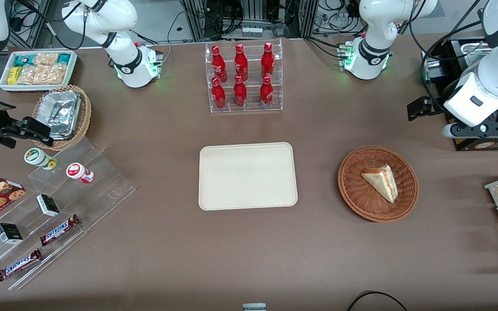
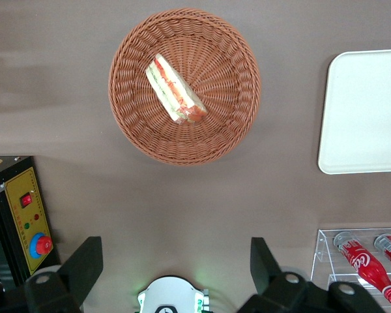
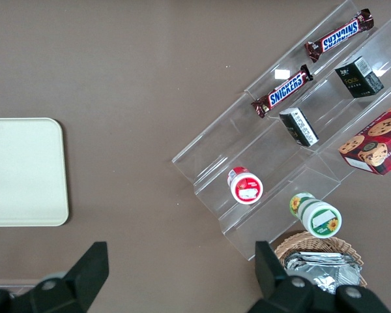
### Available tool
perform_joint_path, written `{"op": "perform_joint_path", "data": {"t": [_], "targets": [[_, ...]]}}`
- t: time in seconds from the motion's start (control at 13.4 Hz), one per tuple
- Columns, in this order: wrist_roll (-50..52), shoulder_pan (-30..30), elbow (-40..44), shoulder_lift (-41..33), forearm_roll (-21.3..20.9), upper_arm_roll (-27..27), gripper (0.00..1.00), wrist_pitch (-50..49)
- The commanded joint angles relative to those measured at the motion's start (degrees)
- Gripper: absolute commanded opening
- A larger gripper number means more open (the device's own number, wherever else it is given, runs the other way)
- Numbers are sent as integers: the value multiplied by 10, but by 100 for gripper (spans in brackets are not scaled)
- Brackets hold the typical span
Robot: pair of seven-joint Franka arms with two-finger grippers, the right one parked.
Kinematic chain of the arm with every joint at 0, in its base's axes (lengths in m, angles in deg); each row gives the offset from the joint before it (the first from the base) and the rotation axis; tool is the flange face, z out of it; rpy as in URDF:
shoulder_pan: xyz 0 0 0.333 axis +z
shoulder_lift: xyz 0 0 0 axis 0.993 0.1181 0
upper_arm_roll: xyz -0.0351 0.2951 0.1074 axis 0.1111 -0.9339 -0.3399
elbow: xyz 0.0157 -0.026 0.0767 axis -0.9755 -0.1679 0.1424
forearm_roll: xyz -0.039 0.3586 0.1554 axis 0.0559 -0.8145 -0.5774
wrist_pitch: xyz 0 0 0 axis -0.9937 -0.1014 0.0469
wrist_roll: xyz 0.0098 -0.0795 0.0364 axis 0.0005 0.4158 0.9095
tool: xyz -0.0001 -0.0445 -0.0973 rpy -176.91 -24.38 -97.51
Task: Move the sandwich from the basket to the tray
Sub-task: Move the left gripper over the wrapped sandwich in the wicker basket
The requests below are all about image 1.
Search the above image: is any triangular sandwich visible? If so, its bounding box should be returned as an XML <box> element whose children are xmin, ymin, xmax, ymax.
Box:
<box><xmin>361</xmin><ymin>165</ymin><xmax>399</xmax><ymax>203</ymax></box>

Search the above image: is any light wicker basket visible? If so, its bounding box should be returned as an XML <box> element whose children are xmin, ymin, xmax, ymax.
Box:
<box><xmin>32</xmin><ymin>85</ymin><xmax>92</xmax><ymax>151</ymax></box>

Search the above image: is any round brown wicker basket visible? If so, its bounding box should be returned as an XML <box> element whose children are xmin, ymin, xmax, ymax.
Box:
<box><xmin>338</xmin><ymin>146</ymin><xmax>419</xmax><ymax>223</ymax></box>

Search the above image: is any cream rectangular serving tray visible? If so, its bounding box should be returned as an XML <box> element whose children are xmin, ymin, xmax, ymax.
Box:
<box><xmin>198</xmin><ymin>142</ymin><xmax>298</xmax><ymax>211</ymax></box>

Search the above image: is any green lid yogurt cup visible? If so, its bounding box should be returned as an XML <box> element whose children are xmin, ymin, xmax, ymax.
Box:
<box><xmin>24</xmin><ymin>148</ymin><xmax>57</xmax><ymax>171</ymax></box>

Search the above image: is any aluminium foil container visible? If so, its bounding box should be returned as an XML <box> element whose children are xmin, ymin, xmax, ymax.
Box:
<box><xmin>38</xmin><ymin>90</ymin><xmax>82</xmax><ymax>135</ymax></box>

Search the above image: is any white rectangular snack bin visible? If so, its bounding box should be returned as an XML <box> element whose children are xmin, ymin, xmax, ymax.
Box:
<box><xmin>0</xmin><ymin>50</ymin><xmax>79</xmax><ymax>93</ymax></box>

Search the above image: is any black food warmer machine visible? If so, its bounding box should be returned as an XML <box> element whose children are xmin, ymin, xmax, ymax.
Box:
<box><xmin>421</xmin><ymin>37</ymin><xmax>498</xmax><ymax>152</ymax></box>

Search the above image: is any yellow snack pack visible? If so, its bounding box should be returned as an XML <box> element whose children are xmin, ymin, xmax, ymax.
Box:
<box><xmin>7</xmin><ymin>66</ymin><xmax>23</xmax><ymax>86</ymax></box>

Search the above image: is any clear rice cracker bag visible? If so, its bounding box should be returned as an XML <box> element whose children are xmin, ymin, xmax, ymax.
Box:
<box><xmin>33</xmin><ymin>53</ymin><xmax>59</xmax><ymax>66</ymax></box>
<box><xmin>17</xmin><ymin>65</ymin><xmax>51</xmax><ymax>85</ymax></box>
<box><xmin>48</xmin><ymin>63</ymin><xmax>68</xmax><ymax>85</ymax></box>

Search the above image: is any steel warmer pan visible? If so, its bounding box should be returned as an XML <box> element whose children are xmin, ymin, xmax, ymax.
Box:
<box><xmin>460</xmin><ymin>41</ymin><xmax>492</xmax><ymax>56</ymax></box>

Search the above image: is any red lid yogurt cup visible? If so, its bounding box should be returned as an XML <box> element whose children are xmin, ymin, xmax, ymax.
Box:
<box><xmin>66</xmin><ymin>162</ymin><xmax>95</xmax><ymax>184</ymax></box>

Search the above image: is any small black carton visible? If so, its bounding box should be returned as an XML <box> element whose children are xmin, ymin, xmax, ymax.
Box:
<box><xmin>0</xmin><ymin>223</ymin><xmax>23</xmax><ymax>245</ymax></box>
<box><xmin>36</xmin><ymin>194</ymin><xmax>61</xmax><ymax>217</ymax></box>

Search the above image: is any clear acrylic stepped shelf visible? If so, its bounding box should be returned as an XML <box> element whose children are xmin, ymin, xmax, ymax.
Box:
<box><xmin>0</xmin><ymin>137</ymin><xmax>136</xmax><ymax>291</ymax></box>

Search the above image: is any Snickers chocolate bar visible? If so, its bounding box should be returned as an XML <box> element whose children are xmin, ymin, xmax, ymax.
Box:
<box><xmin>39</xmin><ymin>214</ymin><xmax>81</xmax><ymax>247</ymax></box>
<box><xmin>0</xmin><ymin>248</ymin><xmax>43</xmax><ymax>282</ymax></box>

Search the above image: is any red cola bottle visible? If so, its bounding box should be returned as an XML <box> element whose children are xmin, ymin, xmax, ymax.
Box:
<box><xmin>234</xmin><ymin>44</ymin><xmax>249</xmax><ymax>82</ymax></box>
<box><xmin>233</xmin><ymin>75</ymin><xmax>247</xmax><ymax>108</ymax></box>
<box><xmin>211</xmin><ymin>77</ymin><xmax>227</xmax><ymax>110</ymax></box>
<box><xmin>211</xmin><ymin>45</ymin><xmax>228</xmax><ymax>83</ymax></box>
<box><xmin>260</xmin><ymin>76</ymin><xmax>274</xmax><ymax>108</ymax></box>
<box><xmin>261</xmin><ymin>42</ymin><xmax>275</xmax><ymax>79</ymax></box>

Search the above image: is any clear acrylic bottle rack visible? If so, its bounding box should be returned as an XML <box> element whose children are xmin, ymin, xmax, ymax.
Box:
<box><xmin>205</xmin><ymin>38</ymin><xmax>283</xmax><ymax>114</ymax></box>

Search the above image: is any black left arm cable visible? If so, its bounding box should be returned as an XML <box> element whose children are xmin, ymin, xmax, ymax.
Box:
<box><xmin>408</xmin><ymin>0</ymin><xmax>498</xmax><ymax>114</ymax></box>

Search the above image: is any black looped floor cable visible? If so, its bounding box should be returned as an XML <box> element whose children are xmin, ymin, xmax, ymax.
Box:
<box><xmin>346</xmin><ymin>291</ymin><xmax>409</xmax><ymax>311</ymax></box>

